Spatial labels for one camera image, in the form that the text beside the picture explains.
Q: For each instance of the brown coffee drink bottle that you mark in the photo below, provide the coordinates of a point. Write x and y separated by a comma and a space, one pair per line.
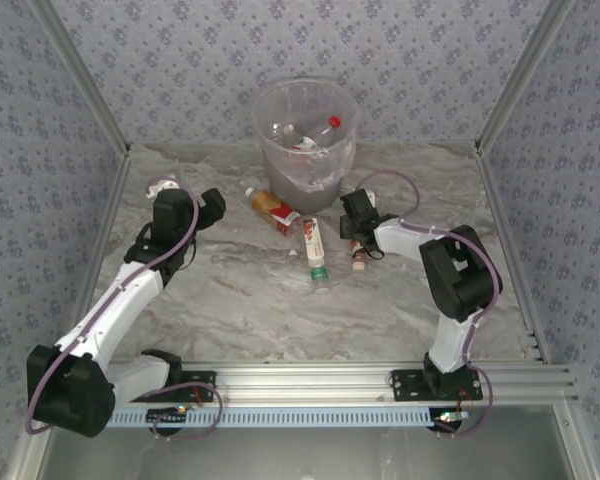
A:
358, 256

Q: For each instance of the orange tea bottle red label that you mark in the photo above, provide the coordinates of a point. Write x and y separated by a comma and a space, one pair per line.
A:
267, 202

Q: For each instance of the small clear bottle green label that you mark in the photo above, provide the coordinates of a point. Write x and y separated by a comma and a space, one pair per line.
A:
320, 274

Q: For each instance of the red-capped bottle red label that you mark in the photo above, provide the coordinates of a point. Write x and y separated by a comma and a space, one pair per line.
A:
334, 120

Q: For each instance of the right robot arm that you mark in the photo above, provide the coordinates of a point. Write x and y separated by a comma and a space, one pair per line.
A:
460, 280

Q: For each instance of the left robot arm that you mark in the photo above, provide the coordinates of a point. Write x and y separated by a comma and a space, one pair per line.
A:
125, 300

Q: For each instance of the clear plastic bin liner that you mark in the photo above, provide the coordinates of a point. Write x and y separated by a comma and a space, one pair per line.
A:
330, 167

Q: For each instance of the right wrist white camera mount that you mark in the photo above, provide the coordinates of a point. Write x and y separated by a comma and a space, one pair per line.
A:
371, 194

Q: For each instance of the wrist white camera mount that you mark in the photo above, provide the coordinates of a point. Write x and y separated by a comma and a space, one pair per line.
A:
160, 187
371, 194

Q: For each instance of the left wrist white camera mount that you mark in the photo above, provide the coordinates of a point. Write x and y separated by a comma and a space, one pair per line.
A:
160, 187

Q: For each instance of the aluminium side rail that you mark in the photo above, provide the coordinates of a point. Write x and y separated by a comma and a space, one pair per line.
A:
113, 200
497, 200

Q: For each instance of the aluminium corner post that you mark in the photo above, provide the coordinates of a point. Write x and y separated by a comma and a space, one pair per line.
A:
85, 75
521, 75

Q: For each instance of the wide aluminium mounting rail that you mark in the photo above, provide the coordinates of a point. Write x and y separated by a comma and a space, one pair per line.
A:
305, 385

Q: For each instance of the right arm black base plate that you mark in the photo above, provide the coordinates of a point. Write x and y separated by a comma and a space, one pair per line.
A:
405, 387

